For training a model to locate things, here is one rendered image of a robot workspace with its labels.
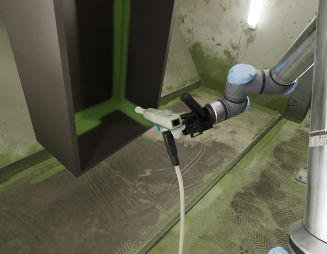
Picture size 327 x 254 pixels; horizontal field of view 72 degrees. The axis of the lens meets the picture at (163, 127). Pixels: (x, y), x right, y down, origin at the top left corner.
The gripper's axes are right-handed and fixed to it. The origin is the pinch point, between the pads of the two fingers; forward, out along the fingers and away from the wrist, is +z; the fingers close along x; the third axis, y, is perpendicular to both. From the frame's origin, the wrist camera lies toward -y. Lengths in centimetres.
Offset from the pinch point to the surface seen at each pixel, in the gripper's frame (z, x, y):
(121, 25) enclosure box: -12, 60, -47
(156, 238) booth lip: 11, 31, 69
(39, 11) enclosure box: 26, 4, -45
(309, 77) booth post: -181, 78, 28
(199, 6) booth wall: -140, 174, -71
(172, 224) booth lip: -1, 35, 69
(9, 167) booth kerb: 84, 107, 20
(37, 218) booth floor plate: 70, 68, 47
